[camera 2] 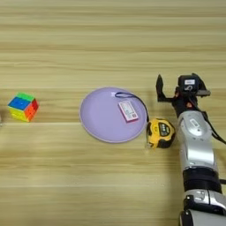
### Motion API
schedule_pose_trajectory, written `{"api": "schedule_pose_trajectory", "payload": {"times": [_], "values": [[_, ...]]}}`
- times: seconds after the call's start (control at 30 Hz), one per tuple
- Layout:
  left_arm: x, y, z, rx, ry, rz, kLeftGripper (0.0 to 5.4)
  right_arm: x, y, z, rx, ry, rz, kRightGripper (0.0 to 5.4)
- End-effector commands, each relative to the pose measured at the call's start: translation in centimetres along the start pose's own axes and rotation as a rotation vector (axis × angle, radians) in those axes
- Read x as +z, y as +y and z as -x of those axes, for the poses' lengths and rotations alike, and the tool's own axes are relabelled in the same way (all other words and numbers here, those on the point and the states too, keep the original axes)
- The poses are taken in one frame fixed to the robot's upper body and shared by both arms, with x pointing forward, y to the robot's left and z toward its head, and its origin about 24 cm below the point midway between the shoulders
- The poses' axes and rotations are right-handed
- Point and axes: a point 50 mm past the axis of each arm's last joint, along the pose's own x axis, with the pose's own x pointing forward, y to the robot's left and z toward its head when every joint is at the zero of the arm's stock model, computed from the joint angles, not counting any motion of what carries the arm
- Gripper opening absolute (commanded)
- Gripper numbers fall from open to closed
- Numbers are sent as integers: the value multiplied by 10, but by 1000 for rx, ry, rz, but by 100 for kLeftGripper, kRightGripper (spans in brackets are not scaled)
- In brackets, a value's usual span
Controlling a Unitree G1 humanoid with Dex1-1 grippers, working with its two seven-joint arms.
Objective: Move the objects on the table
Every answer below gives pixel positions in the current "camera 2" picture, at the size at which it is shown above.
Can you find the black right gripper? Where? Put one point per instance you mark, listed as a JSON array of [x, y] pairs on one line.
[[188, 103]]

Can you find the yellow black tape measure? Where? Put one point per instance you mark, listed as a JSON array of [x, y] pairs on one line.
[[160, 134]]

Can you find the purple round plate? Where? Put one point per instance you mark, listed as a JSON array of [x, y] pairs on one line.
[[103, 117]]

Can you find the multicolour puzzle cube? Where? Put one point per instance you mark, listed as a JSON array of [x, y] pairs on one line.
[[23, 106]]

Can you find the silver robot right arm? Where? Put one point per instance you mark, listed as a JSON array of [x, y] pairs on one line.
[[197, 147]]

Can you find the black labelled box right gripper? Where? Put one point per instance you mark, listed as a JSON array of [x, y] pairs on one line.
[[189, 84]]

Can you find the small pink white card box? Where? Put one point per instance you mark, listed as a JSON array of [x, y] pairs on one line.
[[128, 111]]

